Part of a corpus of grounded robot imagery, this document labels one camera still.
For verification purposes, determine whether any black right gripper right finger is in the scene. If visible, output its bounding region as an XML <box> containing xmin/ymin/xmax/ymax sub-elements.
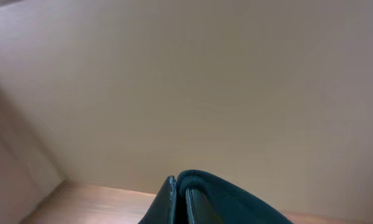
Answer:
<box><xmin>185</xmin><ymin>189</ymin><xmax>223</xmax><ymax>224</ymax></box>

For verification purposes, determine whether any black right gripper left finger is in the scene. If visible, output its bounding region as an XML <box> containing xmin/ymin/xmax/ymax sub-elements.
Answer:
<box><xmin>139</xmin><ymin>175</ymin><xmax>177</xmax><ymax>224</ymax></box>

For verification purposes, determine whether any black polo shirt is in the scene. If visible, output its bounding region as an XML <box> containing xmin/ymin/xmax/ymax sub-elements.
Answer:
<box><xmin>177</xmin><ymin>170</ymin><xmax>292</xmax><ymax>224</ymax></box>

